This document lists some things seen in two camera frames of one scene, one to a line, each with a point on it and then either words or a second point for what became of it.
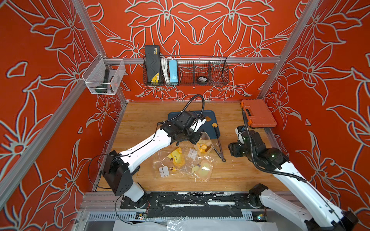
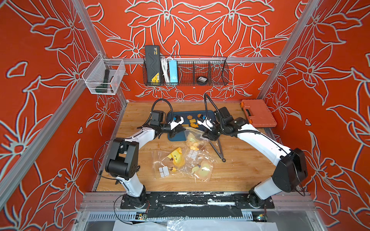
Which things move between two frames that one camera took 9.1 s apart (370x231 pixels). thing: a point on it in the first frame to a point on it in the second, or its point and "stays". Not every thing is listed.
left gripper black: x=198 y=136 to x=173 y=132
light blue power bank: x=173 y=72 stays
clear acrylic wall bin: x=104 y=76 stays
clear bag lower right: x=198 y=166 stays
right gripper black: x=233 y=148 to x=209 y=134
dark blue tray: x=211 y=127 stays
